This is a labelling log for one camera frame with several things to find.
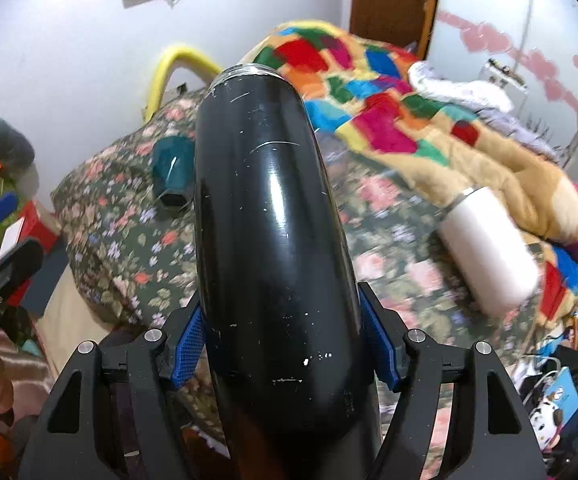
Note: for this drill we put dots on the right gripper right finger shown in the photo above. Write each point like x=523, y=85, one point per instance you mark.
x=489, y=435

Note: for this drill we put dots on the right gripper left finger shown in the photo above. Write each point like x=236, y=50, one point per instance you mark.
x=111, y=413

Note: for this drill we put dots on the black thermos bottle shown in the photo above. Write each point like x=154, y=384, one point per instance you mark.
x=283, y=326

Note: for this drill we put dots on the white thermos cup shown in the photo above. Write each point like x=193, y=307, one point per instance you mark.
x=489, y=252

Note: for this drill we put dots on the dark green faceted cup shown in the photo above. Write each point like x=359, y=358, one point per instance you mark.
x=172, y=171

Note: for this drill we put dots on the red paper bag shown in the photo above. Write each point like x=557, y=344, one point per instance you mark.
x=35, y=225

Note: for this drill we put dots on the floral bed sheet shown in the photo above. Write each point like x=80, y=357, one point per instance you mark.
x=134, y=262

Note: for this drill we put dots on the white grey crumpled cloth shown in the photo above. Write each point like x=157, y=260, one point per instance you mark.
x=488, y=102

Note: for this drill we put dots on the small white cabinet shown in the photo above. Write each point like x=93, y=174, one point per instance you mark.
x=506, y=79

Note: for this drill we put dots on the colourful patchwork blanket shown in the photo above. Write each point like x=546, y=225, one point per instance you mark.
x=358, y=89

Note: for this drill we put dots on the frosted sliding wardrobe doors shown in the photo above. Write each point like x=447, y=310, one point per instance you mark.
x=538, y=39

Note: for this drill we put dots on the brown wooden door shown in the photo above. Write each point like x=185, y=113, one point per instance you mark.
x=404, y=23

